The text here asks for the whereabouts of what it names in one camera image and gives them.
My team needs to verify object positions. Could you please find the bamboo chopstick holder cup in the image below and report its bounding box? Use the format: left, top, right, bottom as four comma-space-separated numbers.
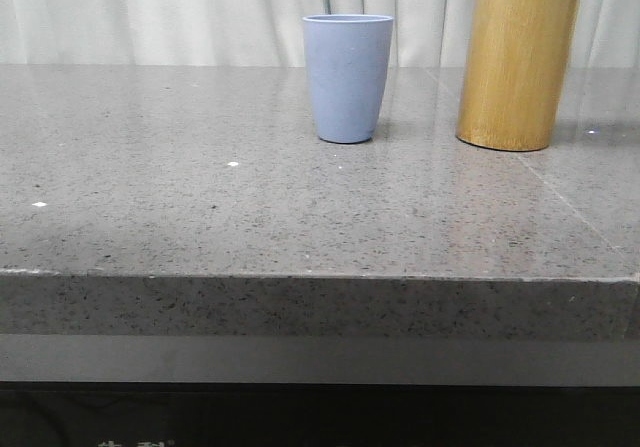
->
456, 0, 580, 152

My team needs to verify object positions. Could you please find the blue plastic cup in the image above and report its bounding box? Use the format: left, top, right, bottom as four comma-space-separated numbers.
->
303, 14, 394, 144

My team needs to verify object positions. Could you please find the white curtain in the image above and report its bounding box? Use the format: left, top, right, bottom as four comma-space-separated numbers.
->
0, 0, 640, 70

